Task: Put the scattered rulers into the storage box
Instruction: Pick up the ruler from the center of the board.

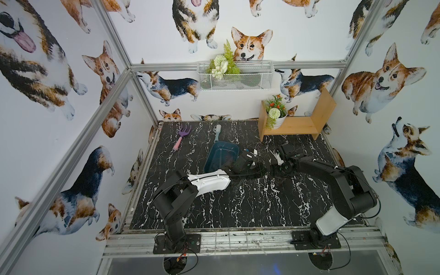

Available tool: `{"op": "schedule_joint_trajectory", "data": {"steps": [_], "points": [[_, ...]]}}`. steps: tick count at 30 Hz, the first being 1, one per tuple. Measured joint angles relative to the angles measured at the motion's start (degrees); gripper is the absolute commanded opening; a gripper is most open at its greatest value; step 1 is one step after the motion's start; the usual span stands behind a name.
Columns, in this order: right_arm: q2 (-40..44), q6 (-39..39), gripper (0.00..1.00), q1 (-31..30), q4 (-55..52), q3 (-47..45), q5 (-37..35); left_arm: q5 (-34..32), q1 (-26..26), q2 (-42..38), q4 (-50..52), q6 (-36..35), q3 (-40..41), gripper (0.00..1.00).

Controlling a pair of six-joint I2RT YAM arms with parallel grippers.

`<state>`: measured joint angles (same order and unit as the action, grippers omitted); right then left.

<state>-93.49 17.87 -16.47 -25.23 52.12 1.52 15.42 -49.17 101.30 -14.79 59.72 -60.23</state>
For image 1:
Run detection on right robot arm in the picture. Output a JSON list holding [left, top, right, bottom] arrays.
[[271, 144, 378, 240]]

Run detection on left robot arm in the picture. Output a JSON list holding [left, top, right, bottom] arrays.
[[152, 150, 265, 250]]

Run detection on teal plastic storage box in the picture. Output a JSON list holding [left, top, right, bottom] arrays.
[[204, 141, 240, 173]]

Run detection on wooden corner shelf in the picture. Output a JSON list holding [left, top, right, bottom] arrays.
[[258, 88, 336, 142]]

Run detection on potted flower white pot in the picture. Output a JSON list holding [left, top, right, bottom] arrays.
[[264, 94, 288, 130]]

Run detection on purple pink toy fork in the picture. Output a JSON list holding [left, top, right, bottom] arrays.
[[173, 126, 192, 151]]

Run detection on white green artificial flowers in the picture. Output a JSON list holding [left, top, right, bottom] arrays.
[[206, 40, 241, 80]]

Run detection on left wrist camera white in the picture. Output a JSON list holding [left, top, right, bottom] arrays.
[[251, 149, 258, 167]]

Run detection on light teal brush handle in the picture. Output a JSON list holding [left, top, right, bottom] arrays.
[[214, 124, 221, 143]]

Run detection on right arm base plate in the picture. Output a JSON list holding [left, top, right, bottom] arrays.
[[291, 229, 341, 250]]

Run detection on white wire wall basket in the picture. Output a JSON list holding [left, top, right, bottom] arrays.
[[197, 61, 275, 91]]

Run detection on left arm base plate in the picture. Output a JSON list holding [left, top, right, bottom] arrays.
[[153, 234, 202, 254]]

